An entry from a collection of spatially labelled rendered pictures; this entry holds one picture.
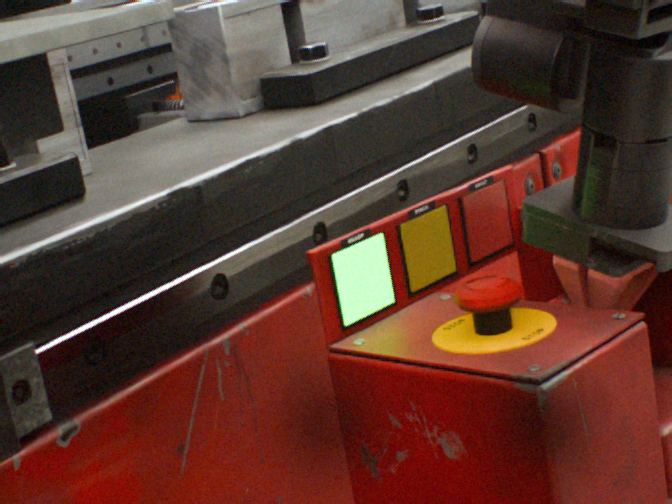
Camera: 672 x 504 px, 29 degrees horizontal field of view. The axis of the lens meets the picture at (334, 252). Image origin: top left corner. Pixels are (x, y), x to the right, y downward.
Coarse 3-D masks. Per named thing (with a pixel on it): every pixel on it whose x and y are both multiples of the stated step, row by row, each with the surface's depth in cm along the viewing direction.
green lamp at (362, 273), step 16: (368, 240) 80; (384, 240) 81; (336, 256) 78; (352, 256) 79; (368, 256) 80; (384, 256) 81; (336, 272) 79; (352, 272) 79; (368, 272) 80; (384, 272) 81; (352, 288) 80; (368, 288) 81; (384, 288) 82; (352, 304) 80; (368, 304) 81; (384, 304) 82; (352, 320) 80
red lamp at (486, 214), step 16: (480, 192) 88; (496, 192) 89; (464, 208) 87; (480, 208) 88; (496, 208) 89; (480, 224) 88; (496, 224) 89; (480, 240) 88; (496, 240) 89; (480, 256) 88
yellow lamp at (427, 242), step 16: (416, 224) 83; (432, 224) 84; (448, 224) 86; (416, 240) 83; (432, 240) 85; (448, 240) 86; (416, 256) 84; (432, 256) 85; (448, 256) 86; (416, 272) 84; (432, 272) 85; (448, 272) 86; (416, 288) 84
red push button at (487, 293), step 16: (464, 288) 75; (480, 288) 75; (496, 288) 74; (512, 288) 74; (464, 304) 75; (480, 304) 74; (496, 304) 74; (512, 304) 74; (480, 320) 75; (496, 320) 75
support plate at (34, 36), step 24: (168, 0) 66; (0, 24) 71; (24, 24) 67; (48, 24) 63; (72, 24) 60; (96, 24) 62; (120, 24) 63; (144, 24) 64; (0, 48) 57; (24, 48) 58; (48, 48) 59
